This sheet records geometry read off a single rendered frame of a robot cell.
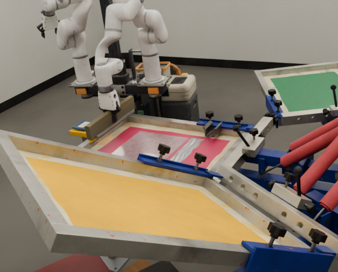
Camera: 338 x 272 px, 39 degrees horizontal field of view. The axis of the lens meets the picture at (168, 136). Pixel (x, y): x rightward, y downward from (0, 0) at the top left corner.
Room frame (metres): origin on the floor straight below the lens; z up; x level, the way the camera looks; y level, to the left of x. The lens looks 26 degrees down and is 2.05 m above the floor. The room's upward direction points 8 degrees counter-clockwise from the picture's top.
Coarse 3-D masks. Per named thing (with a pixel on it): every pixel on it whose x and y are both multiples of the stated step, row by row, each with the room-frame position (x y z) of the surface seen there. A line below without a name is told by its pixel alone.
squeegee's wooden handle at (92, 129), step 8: (128, 96) 2.40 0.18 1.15; (120, 104) 2.31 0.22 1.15; (128, 104) 2.36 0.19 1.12; (120, 112) 2.29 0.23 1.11; (96, 120) 2.14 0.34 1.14; (104, 120) 2.18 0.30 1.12; (112, 120) 2.23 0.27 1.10; (88, 128) 2.09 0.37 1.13; (96, 128) 2.13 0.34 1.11; (104, 128) 2.17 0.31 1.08; (88, 136) 2.09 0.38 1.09
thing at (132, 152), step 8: (112, 144) 2.25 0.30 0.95; (112, 152) 2.16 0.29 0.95; (120, 152) 2.15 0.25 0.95; (128, 152) 2.13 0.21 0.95; (136, 152) 2.12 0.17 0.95; (144, 152) 2.11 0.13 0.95; (152, 152) 2.10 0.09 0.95; (184, 160) 1.98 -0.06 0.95; (192, 160) 1.97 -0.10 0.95; (208, 160) 1.95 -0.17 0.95
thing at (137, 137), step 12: (132, 132) 2.36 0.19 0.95; (144, 132) 2.34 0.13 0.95; (156, 132) 2.32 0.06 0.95; (168, 132) 2.30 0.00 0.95; (120, 144) 2.24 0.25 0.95; (132, 144) 2.22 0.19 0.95; (144, 144) 2.20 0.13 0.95; (156, 144) 2.18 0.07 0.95; (168, 144) 2.16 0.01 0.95; (180, 144) 2.15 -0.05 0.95; (204, 144) 2.11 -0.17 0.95; (216, 144) 2.10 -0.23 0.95; (192, 156) 2.01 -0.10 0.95
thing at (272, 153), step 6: (264, 150) 1.82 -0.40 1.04; (270, 150) 1.81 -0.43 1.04; (276, 150) 1.80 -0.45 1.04; (258, 156) 1.79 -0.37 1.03; (264, 156) 1.77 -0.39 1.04; (270, 156) 1.76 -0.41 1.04; (276, 156) 1.75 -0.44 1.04; (252, 162) 1.80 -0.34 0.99; (270, 162) 1.76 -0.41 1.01; (276, 162) 1.75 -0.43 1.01
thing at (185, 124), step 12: (132, 120) 2.50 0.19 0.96; (144, 120) 2.45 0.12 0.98; (156, 120) 2.41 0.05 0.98; (168, 120) 2.38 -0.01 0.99; (180, 120) 2.36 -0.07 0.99; (108, 132) 2.37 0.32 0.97; (228, 132) 2.17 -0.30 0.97; (240, 132) 2.14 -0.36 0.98; (84, 144) 2.22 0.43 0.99; (228, 156) 1.90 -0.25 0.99; (216, 168) 1.80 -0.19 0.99
